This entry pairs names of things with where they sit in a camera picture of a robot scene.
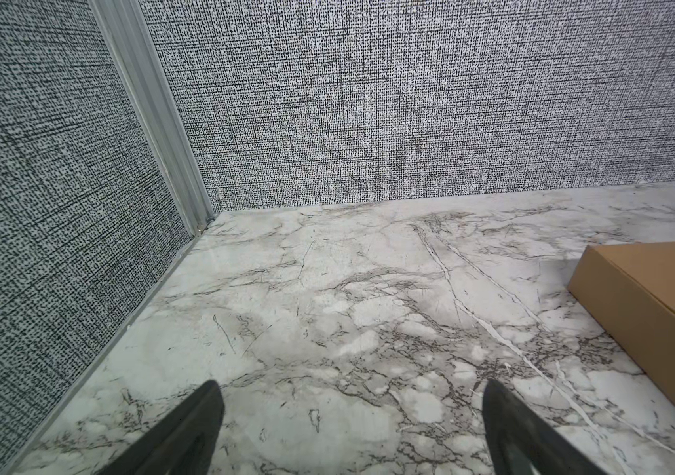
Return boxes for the aluminium enclosure frame bars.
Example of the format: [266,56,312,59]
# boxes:
[1,1,217,474]

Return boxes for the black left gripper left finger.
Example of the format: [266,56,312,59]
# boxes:
[101,380,224,475]

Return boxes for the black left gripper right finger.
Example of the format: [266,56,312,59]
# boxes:
[482,379,604,474]

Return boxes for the brown cardboard box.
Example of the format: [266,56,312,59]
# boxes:
[568,241,675,405]

